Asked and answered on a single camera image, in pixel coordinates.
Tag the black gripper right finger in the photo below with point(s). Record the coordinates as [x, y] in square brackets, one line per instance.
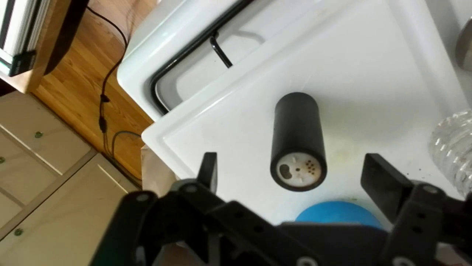
[422, 222]

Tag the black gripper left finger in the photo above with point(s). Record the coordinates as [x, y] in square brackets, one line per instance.
[162, 222]

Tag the blue plastic bowl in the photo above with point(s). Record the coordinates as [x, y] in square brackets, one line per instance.
[339, 215]

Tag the black burner grate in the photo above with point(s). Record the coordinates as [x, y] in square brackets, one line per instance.
[156, 83]

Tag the white cutting board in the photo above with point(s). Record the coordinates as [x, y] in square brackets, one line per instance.
[369, 74]

